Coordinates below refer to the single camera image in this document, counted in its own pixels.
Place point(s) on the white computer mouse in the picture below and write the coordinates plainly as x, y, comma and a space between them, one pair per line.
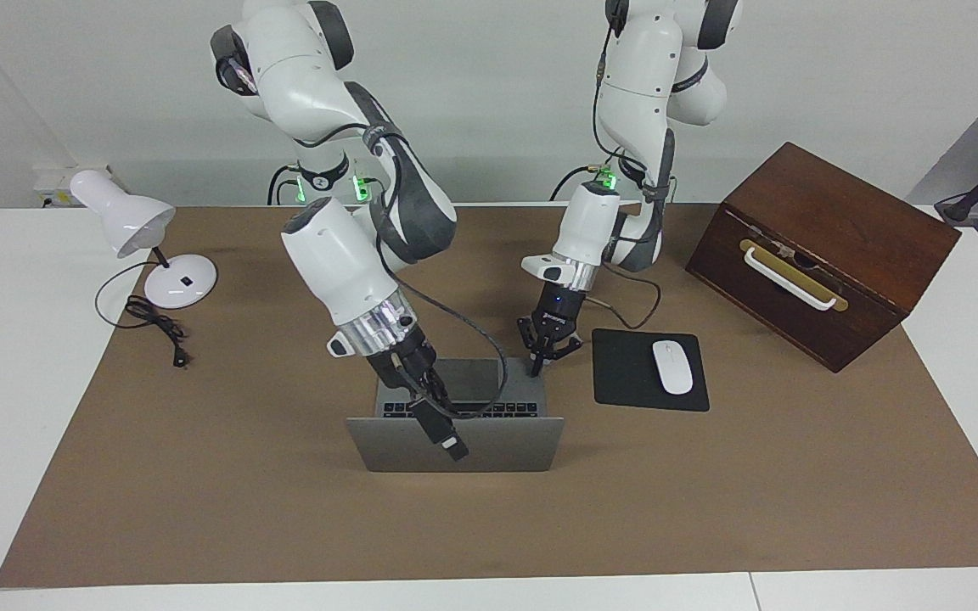
672, 367

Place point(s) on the black mouse pad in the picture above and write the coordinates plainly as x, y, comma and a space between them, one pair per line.
621, 373

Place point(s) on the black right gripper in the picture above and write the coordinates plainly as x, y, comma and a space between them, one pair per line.
400, 365

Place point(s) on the white desk lamp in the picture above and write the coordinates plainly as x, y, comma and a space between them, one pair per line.
128, 216

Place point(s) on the white power strip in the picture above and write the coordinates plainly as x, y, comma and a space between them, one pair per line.
52, 182

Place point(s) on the brown table mat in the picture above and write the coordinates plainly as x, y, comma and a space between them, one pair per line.
285, 509

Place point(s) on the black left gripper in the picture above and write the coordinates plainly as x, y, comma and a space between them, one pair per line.
559, 310

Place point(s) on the dark brown wooden box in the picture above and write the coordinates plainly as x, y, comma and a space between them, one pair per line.
879, 238

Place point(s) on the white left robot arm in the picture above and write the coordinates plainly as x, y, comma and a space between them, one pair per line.
642, 76

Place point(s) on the silver apple laptop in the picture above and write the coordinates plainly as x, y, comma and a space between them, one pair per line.
506, 445

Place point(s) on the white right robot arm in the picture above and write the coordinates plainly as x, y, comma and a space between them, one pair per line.
328, 246

